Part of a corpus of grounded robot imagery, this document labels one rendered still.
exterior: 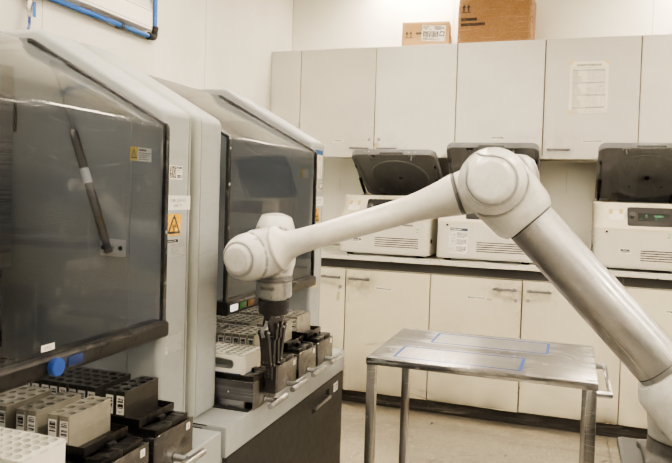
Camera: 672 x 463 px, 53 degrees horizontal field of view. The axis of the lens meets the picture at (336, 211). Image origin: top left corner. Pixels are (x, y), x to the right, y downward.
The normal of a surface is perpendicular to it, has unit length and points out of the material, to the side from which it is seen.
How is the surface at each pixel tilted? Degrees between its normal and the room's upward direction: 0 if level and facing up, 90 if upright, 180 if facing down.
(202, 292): 90
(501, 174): 87
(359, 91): 90
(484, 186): 85
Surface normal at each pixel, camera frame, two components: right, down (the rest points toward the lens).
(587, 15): -0.33, 0.02
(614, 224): -0.27, -0.50
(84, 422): 0.95, 0.04
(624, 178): -0.23, 0.80
